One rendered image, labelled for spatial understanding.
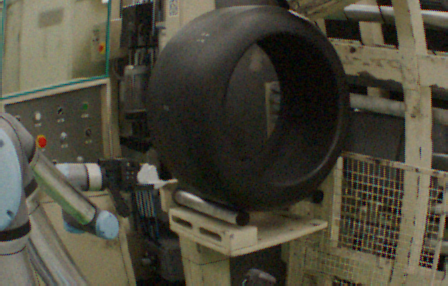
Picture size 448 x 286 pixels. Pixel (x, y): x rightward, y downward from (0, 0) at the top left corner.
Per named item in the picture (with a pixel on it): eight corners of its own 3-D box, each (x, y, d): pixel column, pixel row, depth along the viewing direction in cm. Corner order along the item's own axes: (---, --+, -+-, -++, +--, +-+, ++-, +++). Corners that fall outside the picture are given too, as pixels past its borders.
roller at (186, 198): (173, 188, 210) (186, 189, 213) (173, 202, 211) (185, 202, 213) (238, 211, 181) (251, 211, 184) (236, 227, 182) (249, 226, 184)
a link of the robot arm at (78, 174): (51, 191, 162) (50, 161, 161) (81, 191, 168) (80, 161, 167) (58, 196, 155) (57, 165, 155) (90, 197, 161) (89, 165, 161)
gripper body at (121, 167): (141, 160, 169) (102, 161, 163) (141, 193, 170) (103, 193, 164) (129, 156, 176) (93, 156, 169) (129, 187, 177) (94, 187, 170)
